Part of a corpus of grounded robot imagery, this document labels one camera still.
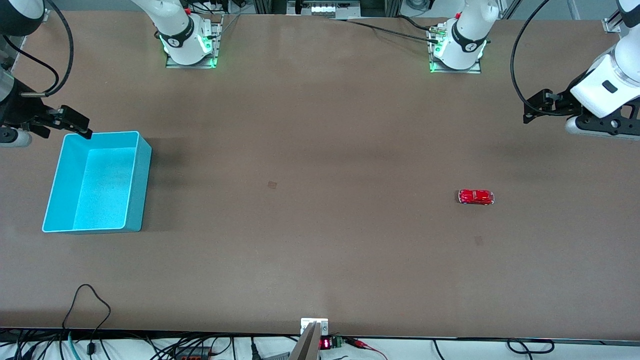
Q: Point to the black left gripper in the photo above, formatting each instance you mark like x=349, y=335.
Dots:
x=564, y=103

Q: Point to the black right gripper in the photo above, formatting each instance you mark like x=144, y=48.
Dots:
x=20, y=113

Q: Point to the red beetle toy car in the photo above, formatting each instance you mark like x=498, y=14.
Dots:
x=476, y=197

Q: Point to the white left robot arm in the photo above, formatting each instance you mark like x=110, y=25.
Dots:
x=472, y=15

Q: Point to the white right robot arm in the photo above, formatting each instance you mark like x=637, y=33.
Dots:
x=165, y=12

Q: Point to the blue plastic box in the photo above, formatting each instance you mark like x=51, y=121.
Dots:
x=100, y=190

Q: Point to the white lit device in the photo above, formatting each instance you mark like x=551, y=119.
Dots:
x=325, y=9

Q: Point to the black power strip orange switches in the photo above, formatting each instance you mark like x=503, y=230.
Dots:
x=192, y=356

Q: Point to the red clip leads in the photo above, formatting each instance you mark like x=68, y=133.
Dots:
x=357, y=343

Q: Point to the red digit display module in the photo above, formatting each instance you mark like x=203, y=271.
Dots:
x=326, y=343

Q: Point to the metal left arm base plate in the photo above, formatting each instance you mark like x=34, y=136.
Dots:
x=460, y=71

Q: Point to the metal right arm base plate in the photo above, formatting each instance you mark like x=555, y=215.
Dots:
x=218, y=47

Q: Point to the white mounting bracket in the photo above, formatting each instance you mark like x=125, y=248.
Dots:
x=306, y=324

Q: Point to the grey metal post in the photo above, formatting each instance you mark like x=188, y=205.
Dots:
x=306, y=347

